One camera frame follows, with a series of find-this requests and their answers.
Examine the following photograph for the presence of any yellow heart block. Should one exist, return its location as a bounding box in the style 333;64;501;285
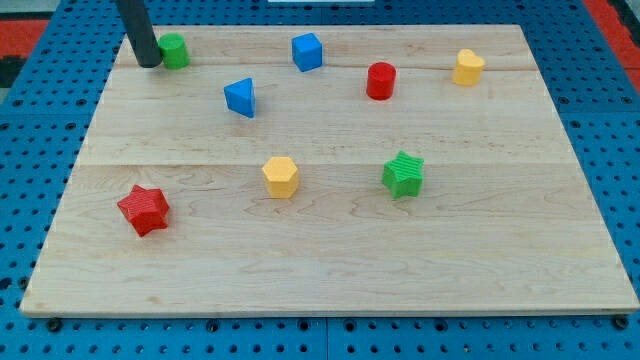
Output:
452;49;486;86

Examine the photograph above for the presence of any light wooden board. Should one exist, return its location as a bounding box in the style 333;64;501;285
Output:
20;25;639;318

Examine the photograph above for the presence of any yellow hexagon block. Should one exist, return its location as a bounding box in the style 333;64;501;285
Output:
262;156;300;199

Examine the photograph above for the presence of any green star block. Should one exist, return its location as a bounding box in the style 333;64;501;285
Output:
381;151;424;199

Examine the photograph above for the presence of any red cylinder block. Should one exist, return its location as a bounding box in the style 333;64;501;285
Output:
366;62;397;101

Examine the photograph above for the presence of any blue triangle block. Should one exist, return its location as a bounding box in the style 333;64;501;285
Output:
223;78;256;118

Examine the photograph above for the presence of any blue cube block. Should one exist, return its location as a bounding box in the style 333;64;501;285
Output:
291;33;323;72

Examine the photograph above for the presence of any red star block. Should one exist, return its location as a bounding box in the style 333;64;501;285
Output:
117;185;170;237

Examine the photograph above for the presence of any green cylinder block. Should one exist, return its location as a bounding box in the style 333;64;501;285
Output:
158;33;190;70

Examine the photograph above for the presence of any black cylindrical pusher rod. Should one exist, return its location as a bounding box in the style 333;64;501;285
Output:
115;0;162;68

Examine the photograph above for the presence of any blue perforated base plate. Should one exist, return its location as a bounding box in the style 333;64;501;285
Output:
1;0;639;359

